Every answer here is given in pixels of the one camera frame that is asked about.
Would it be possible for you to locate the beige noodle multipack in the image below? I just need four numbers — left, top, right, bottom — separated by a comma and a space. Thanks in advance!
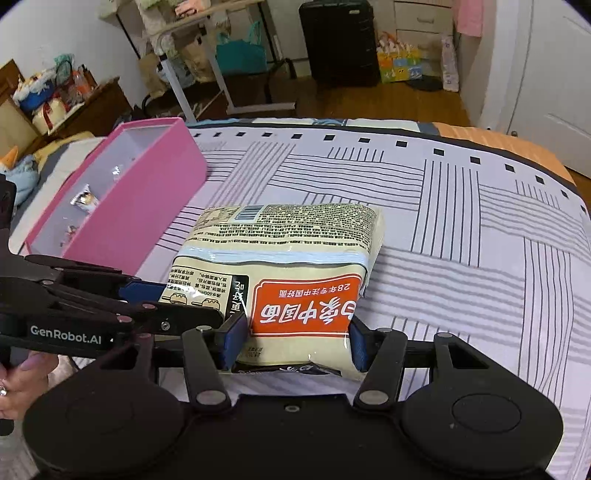
160, 204, 385, 379

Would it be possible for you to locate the person's left hand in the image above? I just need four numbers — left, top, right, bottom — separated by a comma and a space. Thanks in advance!
0, 351, 59, 420

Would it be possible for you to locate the silver snack wrapper in box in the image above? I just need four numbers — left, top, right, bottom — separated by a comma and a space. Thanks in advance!
70, 184, 100, 215

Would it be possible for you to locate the pink storage box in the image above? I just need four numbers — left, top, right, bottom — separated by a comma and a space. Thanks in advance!
24, 117, 207, 274

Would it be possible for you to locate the light blue blanket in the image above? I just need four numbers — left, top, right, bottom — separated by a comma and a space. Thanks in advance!
1, 155, 39, 207

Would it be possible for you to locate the goose plush toy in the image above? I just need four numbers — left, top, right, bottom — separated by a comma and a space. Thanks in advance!
0, 146, 19, 173

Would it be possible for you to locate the striped bed sheet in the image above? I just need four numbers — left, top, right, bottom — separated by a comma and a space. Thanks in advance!
8, 118, 591, 480

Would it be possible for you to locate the wooden padded headboard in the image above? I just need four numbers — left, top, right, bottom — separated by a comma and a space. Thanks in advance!
0, 60, 41, 157

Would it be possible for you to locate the cream cake box red ribbon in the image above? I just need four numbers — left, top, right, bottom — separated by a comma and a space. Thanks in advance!
32, 98, 67, 135

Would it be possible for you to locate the wooden nightstand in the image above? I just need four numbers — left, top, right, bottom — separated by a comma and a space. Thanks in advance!
28, 77, 132, 151

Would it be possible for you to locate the blue gift basket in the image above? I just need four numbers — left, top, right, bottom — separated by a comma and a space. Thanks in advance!
12, 69, 56, 112

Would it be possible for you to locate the brown paper bag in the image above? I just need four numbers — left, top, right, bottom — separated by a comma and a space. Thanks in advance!
138, 52, 168, 98

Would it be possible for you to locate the teal shopping bag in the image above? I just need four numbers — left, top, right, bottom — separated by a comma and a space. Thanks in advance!
216, 21, 267, 75

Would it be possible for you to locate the colourful gift bag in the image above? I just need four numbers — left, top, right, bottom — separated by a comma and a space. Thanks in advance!
377, 32, 423, 84

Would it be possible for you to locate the white folding table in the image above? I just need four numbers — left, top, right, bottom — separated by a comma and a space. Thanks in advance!
133, 1, 297, 123

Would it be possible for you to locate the black suitcase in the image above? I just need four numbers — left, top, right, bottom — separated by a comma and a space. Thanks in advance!
298, 1, 381, 88

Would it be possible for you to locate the white door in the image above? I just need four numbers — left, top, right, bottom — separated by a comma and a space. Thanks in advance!
477, 1, 590, 176

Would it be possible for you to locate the white drawer cabinet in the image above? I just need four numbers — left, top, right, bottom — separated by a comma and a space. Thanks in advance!
370, 0, 454, 78

